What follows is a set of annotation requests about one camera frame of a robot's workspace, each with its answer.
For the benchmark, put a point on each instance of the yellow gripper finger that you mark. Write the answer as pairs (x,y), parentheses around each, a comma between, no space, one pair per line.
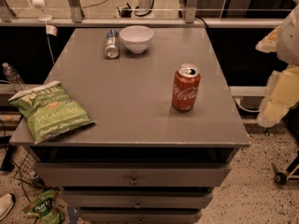
(281,94)
(269,42)

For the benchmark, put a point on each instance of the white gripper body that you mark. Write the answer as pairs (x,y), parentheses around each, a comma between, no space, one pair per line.
(289,42)

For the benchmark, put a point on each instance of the red coke can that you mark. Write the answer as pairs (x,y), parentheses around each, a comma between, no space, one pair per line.
(185,87)

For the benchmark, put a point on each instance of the silver blue soda can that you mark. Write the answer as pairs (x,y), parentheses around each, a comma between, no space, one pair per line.
(112,49)

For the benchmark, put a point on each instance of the green jalapeno chip bag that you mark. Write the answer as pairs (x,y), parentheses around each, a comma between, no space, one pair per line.
(49,111)

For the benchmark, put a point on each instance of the green snack bag on floor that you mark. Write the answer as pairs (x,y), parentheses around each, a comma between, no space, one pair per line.
(43,208)

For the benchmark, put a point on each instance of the black caster wheel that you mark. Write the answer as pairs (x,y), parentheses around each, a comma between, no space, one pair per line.
(280,178)

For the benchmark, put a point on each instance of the white ceramic bowl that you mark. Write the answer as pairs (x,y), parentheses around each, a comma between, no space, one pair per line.
(136,38)

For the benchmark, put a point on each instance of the grey drawer cabinet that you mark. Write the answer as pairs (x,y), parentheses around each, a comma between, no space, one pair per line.
(130,102)

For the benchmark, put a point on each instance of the bottom drawer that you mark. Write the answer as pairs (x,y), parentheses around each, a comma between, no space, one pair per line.
(141,216)

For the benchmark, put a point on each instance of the drawer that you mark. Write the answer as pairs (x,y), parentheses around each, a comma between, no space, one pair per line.
(141,216)
(136,199)
(132,175)

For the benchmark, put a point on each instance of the middle drawer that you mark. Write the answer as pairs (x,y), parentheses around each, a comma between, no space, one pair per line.
(136,199)

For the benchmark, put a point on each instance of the white desk lamp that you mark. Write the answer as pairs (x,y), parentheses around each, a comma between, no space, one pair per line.
(41,5)

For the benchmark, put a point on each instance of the top drawer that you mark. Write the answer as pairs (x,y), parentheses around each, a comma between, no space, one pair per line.
(132,175)

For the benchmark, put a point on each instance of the clear plastic water bottle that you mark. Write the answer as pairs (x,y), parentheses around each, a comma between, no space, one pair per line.
(13,77)

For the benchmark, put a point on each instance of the white shoe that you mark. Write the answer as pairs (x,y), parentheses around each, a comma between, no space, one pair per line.
(6,204)

